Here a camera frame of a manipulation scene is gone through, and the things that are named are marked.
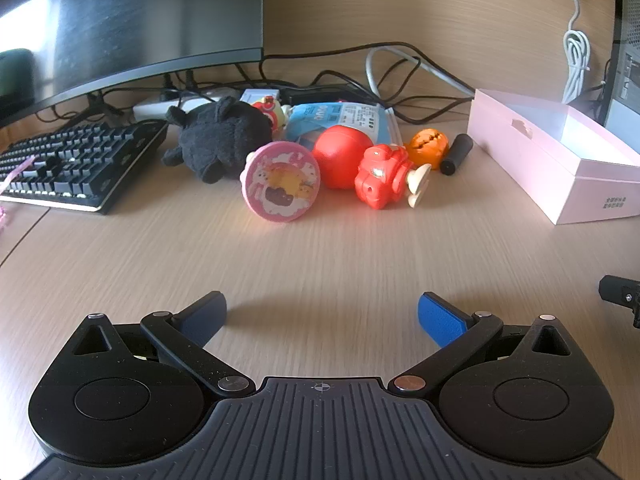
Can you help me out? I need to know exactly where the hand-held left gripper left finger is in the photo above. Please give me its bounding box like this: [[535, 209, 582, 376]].
[[72, 290, 257, 400]]

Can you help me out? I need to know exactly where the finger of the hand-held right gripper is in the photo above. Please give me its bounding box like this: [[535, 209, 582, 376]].
[[598, 275, 640, 329]]

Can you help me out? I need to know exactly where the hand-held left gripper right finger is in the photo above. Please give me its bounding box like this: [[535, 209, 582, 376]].
[[388, 291, 574, 400]]

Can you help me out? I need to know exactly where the red toy figure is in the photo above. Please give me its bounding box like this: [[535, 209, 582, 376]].
[[355, 144, 433, 210]]

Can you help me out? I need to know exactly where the pink round toy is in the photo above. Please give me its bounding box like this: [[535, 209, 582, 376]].
[[239, 141, 322, 222]]

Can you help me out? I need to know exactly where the pink box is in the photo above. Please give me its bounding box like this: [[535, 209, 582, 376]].
[[467, 88, 640, 226]]

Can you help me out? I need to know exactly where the black cylinder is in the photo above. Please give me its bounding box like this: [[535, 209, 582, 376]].
[[440, 134, 474, 177]]

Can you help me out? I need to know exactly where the orange pumpkin toy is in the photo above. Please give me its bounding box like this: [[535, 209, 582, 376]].
[[404, 129, 451, 170]]

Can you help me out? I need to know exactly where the black plush toy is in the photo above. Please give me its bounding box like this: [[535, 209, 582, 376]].
[[161, 96, 273, 184]]

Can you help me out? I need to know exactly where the red ball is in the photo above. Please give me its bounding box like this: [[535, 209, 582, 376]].
[[312, 125, 377, 191]]

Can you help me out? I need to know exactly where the red yellow figure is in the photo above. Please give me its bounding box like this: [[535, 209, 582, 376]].
[[250, 96, 291, 132]]

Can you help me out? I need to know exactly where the blue white packet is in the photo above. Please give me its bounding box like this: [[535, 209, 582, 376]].
[[285, 101, 401, 147]]

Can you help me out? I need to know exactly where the wooden desktop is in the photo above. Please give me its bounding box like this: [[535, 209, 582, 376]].
[[0, 75, 640, 480]]

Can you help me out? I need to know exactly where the black mechanical keyboard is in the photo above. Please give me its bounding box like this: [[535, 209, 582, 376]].
[[0, 119, 170, 216]]

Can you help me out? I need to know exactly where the white power strip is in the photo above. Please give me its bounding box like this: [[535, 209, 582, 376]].
[[132, 91, 227, 122]]

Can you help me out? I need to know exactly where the computer tower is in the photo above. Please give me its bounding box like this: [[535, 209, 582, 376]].
[[602, 0, 640, 153]]

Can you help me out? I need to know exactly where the pink ribbon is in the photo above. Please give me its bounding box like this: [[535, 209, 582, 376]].
[[0, 156, 37, 196]]

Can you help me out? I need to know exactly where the black power adapter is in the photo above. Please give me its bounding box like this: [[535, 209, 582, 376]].
[[279, 84, 367, 106]]

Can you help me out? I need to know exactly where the dark green object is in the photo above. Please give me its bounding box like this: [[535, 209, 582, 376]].
[[0, 49, 35, 112]]

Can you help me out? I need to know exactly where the black computer monitor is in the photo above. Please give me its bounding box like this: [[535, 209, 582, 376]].
[[0, 0, 265, 128]]

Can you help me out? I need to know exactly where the black cable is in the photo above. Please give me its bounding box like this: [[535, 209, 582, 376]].
[[259, 42, 473, 126]]

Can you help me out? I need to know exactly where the white coiled cable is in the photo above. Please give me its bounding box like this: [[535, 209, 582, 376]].
[[547, 0, 592, 106]]

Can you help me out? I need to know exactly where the grey cable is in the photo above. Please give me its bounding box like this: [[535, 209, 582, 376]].
[[366, 46, 476, 107]]

